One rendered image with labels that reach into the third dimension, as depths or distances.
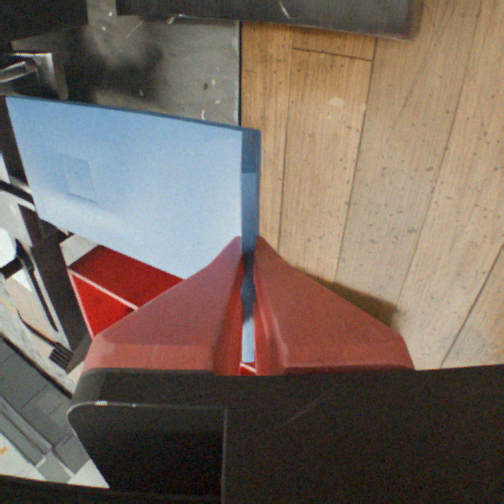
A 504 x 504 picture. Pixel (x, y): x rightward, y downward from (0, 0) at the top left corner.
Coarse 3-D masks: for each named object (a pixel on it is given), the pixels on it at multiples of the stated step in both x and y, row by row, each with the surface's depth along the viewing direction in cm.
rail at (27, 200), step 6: (0, 186) 23; (6, 186) 23; (0, 192) 24; (6, 192) 23; (12, 192) 23; (18, 192) 23; (12, 198) 23; (18, 198) 22; (24, 198) 22; (30, 198) 22; (24, 204) 22; (30, 204) 22
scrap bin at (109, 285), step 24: (72, 264) 31; (96, 264) 31; (120, 264) 31; (144, 264) 31; (96, 288) 34; (120, 288) 29; (144, 288) 29; (168, 288) 29; (96, 312) 35; (120, 312) 38
